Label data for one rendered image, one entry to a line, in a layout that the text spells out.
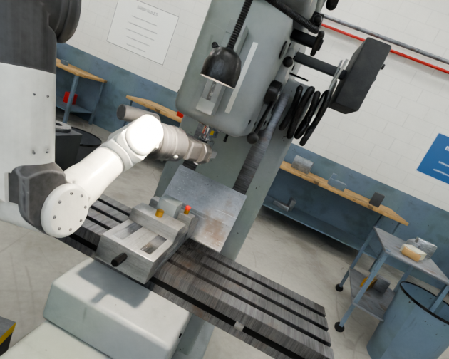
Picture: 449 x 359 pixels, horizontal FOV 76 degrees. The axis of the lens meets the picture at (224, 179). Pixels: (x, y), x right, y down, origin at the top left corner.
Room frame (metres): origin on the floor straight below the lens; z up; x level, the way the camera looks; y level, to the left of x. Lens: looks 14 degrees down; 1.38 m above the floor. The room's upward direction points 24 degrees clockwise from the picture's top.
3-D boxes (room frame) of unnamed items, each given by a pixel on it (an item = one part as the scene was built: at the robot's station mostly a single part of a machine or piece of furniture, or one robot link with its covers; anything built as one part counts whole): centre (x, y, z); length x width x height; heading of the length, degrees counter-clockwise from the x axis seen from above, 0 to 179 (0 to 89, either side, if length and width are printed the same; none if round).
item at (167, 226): (0.76, 0.13, 1.00); 0.15 x 0.06 x 0.04; 82
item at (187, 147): (0.73, 0.14, 1.23); 0.13 x 0.12 x 0.10; 57
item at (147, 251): (0.78, 0.13, 0.96); 0.35 x 0.15 x 0.11; 172
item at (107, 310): (0.81, 0.09, 0.77); 0.50 x 0.35 x 0.12; 172
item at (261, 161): (1.42, 0.01, 0.78); 0.50 x 0.47 x 1.56; 172
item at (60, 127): (0.89, 0.62, 1.01); 0.22 x 0.12 x 0.20; 84
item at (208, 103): (0.70, 0.11, 1.44); 0.04 x 0.04 x 0.21; 82
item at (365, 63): (1.06, -0.28, 1.62); 0.20 x 0.09 x 0.21; 172
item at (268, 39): (0.81, 0.09, 1.47); 0.21 x 0.19 x 0.32; 82
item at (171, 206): (0.81, 0.12, 1.02); 0.06 x 0.05 x 0.06; 82
